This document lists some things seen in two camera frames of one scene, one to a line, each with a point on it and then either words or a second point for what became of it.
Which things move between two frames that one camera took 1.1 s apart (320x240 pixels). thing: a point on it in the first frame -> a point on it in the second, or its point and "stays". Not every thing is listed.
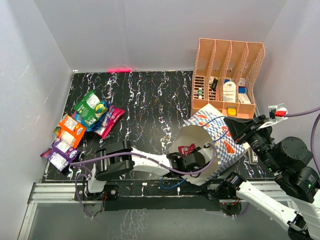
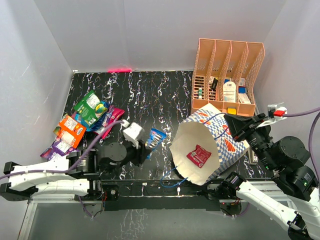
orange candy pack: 70,131 stays
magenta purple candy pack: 109,111 stays
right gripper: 247,126 stays
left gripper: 196,150 -> 140,154
